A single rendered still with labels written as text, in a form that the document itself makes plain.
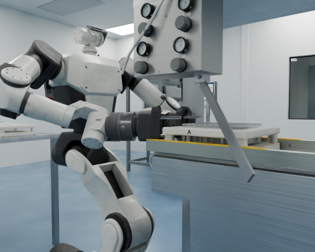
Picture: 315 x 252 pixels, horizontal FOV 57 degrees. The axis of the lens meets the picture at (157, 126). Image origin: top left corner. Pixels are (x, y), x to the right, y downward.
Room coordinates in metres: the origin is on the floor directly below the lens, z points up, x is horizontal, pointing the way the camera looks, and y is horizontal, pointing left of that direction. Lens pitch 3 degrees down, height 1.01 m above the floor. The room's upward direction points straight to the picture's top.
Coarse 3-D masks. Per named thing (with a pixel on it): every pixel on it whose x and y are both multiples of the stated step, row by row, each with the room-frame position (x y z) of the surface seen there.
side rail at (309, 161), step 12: (156, 144) 0.80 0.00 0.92; (168, 144) 0.77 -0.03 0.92; (180, 144) 0.75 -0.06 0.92; (192, 144) 0.72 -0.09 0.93; (204, 156) 0.70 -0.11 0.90; (216, 156) 0.68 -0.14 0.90; (228, 156) 0.66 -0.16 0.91; (252, 156) 0.62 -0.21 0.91; (264, 156) 0.61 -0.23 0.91; (276, 156) 0.59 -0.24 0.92; (288, 156) 0.58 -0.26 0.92; (300, 156) 0.56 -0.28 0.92; (312, 156) 0.55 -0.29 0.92; (300, 168) 0.56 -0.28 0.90; (312, 168) 0.55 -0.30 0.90
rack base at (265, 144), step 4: (252, 144) 0.79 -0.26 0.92; (256, 144) 0.79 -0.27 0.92; (260, 144) 0.79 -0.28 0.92; (264, 144) 0.79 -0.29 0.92; (268, 144) 0.79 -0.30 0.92; (272, 144) 0.80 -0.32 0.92; (276, 144) 0.82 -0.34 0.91; (268, 148) 0.77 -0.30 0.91; (272, 148) 0.80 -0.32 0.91; (276, 148) 0.82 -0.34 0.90
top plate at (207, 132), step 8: (168, 128) 0.80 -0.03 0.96; (176, 128) 0.78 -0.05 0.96; (184, 128) 0.77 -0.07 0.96; (192, 128) 0.75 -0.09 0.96; (200, 128) 0.75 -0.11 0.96; (208, 128) 0.75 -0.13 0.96; (248, 128) 0.75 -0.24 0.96; (256, 128) 0.75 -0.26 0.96; (264, 128) 0.76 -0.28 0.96; (272, 128) 0.80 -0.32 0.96; (200, 136) 0.74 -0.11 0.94; (208, 136) 0.72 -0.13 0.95; (216, 136) 0.70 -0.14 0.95; (240, 136) 0.66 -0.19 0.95; (248, 136) 0.67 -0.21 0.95; (256, 136) 0.71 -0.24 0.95
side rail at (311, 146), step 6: (264, 138) 0.88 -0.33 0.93; (282, 144) 0.84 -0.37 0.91; (288, 144) 0.83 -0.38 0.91; (294, 144) 0.82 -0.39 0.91; (300, 144) 0.81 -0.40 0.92; (306, 144) 0.80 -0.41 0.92; (312, 144) 0.79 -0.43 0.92; (294, 150) 0.82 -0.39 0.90; (300, 150) 0.81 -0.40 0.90; (306, 150) 0.80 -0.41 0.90; (312, 150) 0.79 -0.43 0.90
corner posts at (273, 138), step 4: (168, 136) 0.80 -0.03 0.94; (172, 136) 0.81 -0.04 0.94; (268, 136) 0.84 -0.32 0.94; (272, 136) 0.83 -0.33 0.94; (276, 136) 0.83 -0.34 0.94; (240, 140) 0.67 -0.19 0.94; (244, 140) 0.67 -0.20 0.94; (268, 140) 0.84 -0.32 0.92; (272, 140) 0.83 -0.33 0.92; (276, 140) 0.83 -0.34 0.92; (240, 144) 0.67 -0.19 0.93; (244, 144) 0.67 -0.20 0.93
